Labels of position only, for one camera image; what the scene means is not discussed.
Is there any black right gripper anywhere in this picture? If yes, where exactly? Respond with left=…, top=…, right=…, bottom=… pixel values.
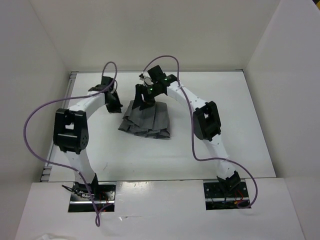
left=131, top=82, right=160, bottom=111

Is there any grey pleated skirt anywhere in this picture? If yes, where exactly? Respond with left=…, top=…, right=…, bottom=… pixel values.
left=118, top=100, right=171, bottom=139

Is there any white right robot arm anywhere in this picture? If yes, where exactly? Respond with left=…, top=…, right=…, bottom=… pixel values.
left=132, top=73, right=241, bottom=197

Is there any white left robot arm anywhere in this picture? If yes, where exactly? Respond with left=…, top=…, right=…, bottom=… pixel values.
left=53, top=84, right=123, bottom=200

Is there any white crumpled cloth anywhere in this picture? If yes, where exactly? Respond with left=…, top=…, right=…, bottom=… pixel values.
left=36, top=233, right=72, bottom=240

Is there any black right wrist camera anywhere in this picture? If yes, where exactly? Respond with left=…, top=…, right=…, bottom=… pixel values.
left=147, top=65, right=167, bottom=83

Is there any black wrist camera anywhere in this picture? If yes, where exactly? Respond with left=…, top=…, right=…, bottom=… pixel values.
left=100, top=76, right=114, bottom=88
left=147, top=65, right=167, bottom=83

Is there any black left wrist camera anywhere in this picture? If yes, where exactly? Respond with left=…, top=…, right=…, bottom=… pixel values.
left=100, top=76, right=114, bottom=88

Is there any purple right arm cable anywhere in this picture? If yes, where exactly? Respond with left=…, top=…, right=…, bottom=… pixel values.
left=142, top=55, right=259, bottom=210

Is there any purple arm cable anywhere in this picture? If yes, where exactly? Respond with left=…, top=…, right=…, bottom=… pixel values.
left=142, top=55, right=259, bottom=210
left=22, top=61, right=119, bottom=228

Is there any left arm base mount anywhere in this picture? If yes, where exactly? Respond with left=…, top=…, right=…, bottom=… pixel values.
left=67, top=181, right=118, bottom=213

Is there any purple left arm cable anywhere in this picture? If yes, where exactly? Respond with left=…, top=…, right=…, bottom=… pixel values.
left=22, top=61, right=119, bottom=228

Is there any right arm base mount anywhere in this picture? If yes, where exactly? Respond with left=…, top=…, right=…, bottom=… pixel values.
left=203, top=180, right=250, bottom=211

